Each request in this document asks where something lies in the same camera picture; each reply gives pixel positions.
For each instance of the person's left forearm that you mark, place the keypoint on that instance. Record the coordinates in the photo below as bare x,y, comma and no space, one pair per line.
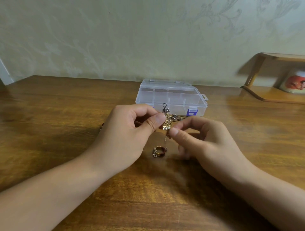
43,200

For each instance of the clear plastic organizer box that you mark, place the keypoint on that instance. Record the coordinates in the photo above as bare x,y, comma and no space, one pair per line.
171,97

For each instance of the person's left hand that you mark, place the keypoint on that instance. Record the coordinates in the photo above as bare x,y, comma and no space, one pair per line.
121,138

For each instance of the person's right hand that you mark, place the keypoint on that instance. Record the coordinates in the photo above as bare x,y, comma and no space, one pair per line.
214,147

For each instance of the white printed mug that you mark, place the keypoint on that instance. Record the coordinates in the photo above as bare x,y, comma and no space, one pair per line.
295,82

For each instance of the wooden shelf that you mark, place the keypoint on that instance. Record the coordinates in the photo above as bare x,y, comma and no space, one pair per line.
276,94

